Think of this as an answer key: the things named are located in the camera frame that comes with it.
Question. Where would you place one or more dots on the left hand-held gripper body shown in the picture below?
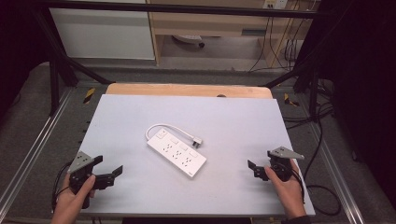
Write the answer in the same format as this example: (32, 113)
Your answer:
(80, 161)

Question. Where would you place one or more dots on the person's right hand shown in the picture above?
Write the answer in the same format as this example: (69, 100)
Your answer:
(291, 193)

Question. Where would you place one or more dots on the white wall outlet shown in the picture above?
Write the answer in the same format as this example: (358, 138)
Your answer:
(275, 3)

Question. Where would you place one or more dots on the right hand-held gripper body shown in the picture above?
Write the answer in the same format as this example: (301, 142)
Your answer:
(281, 166)

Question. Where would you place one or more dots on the white power strip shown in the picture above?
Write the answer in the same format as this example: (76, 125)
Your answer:
(177, 154)

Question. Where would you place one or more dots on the white plug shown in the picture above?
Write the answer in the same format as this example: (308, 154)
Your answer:
(197, 142)

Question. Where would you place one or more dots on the yellow black floor tape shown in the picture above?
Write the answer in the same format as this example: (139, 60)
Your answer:
(89, 95)
(290, 100)

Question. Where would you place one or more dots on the person's left hand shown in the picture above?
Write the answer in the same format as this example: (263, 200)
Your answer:
(68, 202)

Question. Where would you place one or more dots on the black metal frame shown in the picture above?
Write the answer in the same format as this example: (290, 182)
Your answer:
(174, 8)

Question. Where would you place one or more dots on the black curtain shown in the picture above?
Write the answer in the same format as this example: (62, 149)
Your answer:
(364, 77)
(18, 40)

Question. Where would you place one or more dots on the aluminium rail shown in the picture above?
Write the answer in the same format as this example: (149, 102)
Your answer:
(37, 146)
(339, 174)

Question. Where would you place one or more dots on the wooden desk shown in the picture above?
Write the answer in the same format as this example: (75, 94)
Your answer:
(202, 25)

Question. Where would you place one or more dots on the white cabinet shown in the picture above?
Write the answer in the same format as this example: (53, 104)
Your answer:
(102, 34)

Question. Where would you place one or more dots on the wooden table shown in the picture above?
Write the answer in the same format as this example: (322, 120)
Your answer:
(186, 90)

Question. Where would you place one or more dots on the light grey table board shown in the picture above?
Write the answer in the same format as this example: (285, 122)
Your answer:
(218, 124)

